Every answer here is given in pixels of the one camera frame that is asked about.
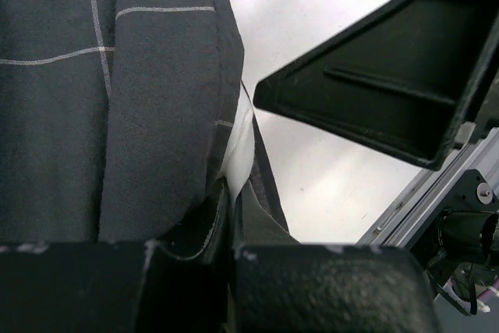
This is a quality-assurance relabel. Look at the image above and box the dark grey checked pillowcase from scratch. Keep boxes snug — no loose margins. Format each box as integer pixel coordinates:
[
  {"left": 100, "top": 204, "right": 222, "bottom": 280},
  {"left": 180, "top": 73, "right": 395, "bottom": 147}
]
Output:
[{"left": 1, "top": 0, "right": 286, "bottom": 242}]

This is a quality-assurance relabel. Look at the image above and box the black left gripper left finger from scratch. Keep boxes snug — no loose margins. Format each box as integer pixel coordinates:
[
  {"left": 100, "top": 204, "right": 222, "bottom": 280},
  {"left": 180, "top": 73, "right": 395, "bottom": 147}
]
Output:
[{"left": 1, "top": 181, "right": 231, "bottom": 332}]

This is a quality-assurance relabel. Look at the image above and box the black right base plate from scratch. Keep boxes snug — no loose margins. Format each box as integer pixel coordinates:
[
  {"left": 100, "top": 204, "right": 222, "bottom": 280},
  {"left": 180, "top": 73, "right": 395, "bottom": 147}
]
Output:
[{"left": 455, "top": 169, "right": 498, "bottom": 212}]

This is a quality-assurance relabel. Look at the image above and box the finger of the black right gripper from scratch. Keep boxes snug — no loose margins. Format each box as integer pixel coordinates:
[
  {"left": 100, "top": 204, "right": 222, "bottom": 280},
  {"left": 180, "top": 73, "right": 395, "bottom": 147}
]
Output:
[{"left": 253, "top": 0, "right": 498, "bottom": 170}]

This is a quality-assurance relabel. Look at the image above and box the white pillow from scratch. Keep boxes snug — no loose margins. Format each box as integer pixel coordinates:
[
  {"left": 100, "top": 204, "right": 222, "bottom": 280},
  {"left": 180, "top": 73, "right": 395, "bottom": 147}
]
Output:
[{"left": 221, "top": 83, "right": 255, "bottom": 201}]

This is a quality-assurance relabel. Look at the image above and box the aluminium front frame rail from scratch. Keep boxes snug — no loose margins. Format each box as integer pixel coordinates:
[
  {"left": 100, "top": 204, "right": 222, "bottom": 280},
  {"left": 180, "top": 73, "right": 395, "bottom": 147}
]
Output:
[{"left": 357, "top": 128, "right": 498, "bottom": 246}]

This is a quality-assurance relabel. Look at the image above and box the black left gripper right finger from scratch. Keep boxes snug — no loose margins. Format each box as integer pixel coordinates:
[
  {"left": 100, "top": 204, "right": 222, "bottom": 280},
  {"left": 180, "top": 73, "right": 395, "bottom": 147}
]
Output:
[{"left": 229, "top": 186, "right": 440, "bottom": 333}]

